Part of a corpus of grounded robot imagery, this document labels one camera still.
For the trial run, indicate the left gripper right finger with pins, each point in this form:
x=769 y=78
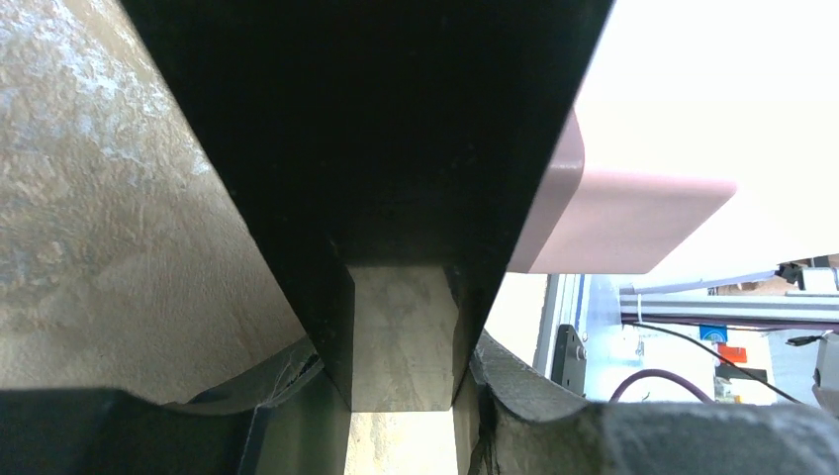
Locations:
x=509 y=419

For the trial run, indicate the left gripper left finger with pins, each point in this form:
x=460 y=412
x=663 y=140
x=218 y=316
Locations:
x=282 y=416

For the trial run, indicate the pink charger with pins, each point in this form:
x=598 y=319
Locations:
x=586 y=218

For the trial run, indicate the black power strip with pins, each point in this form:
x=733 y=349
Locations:
x=384 y=156

